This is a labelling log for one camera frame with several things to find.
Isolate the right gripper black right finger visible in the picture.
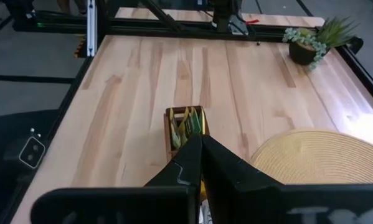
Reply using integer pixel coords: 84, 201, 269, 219
201, 135, 373, 224

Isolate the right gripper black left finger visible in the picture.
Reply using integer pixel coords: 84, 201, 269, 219
30, 134, 203, 224

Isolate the dark wooden divided tray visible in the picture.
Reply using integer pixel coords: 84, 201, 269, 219
163, 105, 210, 163

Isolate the round woven straw placemat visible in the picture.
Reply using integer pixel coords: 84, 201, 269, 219
250, 129, 373, 185

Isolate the black floor equipment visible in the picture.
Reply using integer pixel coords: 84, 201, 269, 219
0, 108, 60, 224

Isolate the small potted succulent plant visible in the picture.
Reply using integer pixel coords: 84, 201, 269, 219
281, 16, 360, 70

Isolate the black aluminium table frame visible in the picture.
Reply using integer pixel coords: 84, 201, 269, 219
0, 0, 373, 224

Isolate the black frame clamp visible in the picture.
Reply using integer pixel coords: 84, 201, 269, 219
347, 36, 364, 55

